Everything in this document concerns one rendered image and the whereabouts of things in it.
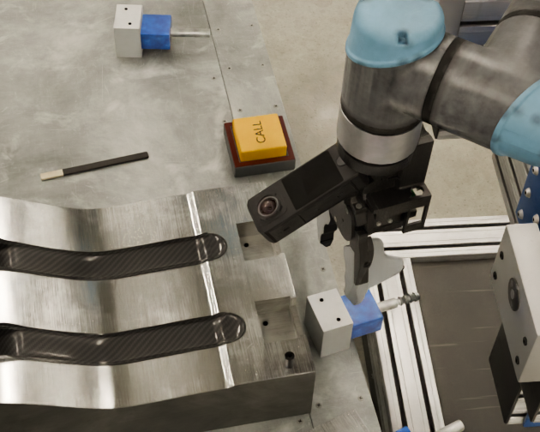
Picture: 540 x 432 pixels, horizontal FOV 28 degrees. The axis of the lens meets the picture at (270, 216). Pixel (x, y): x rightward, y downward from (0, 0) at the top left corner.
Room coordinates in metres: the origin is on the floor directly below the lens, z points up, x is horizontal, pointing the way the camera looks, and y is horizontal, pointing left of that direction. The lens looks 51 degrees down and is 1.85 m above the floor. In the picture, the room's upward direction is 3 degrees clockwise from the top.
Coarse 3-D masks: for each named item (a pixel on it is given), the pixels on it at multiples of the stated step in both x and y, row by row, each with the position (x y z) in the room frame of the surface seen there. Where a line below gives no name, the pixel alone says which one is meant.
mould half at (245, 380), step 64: (192, 192) 0.79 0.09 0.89; (256, 192) 0.80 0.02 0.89; (0, 320) 0.58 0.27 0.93; (64, 320) 0.60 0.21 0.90; (128, 320) 0.62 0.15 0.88; (256, 320) 0.62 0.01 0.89; (0, 384) 0.51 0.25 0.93; (64, 384) 0.53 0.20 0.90; (128, 384) 0.54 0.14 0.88; (192, 384) 0.54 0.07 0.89; (256, 384) 0.55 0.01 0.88
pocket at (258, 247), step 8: (240, 224) 0.75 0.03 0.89; (248, 224) 0.75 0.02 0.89; (240, 232) 0.75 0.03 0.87; (248, 232) 0.75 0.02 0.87; (256, 232) 0.75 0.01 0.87; (240, 240) 0.75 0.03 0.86; (248, 240) 0.75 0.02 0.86; (256, 240) 0.75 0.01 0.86; (264, 240) 0.75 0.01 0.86; (248, 248) 0.74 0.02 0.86; (256, 248) 0.74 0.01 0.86; (264, 248) 0.74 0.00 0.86; (272, 248) 0.74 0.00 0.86; (248, 256) 0.72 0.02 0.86; (256, 256) 0.72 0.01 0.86; (264, 256) 0.72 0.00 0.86; (272, 256) 0.72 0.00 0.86
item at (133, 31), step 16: (128, 16) 1.13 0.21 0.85; (144, 16) 1.15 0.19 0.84; (160, 16) 1.15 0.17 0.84; (128, 32) 1.11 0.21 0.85; (144, 32) 1.11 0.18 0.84; (160, 32) 1.12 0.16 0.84; (176, 32) 1.13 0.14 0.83; (192, 32) 1.13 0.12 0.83; (208, 32) 1.13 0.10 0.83; (128, 48) 1.11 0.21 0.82; (144, 48) 1.11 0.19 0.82; (160, 48) 1.11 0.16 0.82
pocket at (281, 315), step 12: (264, 300) 0.65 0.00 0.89; (276, 300) 0.65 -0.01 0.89; (288, 300) 0.65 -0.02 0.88; (264, 312) 0.65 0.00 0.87; (276, 312) 0.65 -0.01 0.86; (288, 312) 0.65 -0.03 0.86; (264, 324) 0.64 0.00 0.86; (276, 324) 0.63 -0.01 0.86; (288, 324) 0.63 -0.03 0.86; (300, 324) 0.63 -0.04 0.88; (264, 336) 0.62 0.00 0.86; (276, 336) 0.62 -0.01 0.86; (288, 336) 0.62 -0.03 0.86; (300, 336) 0.60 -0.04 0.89
